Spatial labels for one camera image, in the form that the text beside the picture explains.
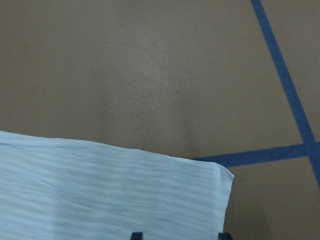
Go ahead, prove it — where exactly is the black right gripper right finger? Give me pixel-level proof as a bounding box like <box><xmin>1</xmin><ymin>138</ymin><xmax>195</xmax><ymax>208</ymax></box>
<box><xmin>218</xmin><ymin>232</ymin><xmax>232</xmax><ymax>240</ymax></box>

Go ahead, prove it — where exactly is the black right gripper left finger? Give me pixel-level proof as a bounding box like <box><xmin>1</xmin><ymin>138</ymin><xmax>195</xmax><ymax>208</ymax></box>
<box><xmin>130</xmin><ymin>232</ymin><xmax>143</xmax><ymax>240</ymax></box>

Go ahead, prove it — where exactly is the light blue button-up shirt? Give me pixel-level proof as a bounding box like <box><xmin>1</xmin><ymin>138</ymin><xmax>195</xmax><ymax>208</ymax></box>
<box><xmin>0</xmin><ymin>131</ymin><xmax>234</xmax><ymax>240</ymax></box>

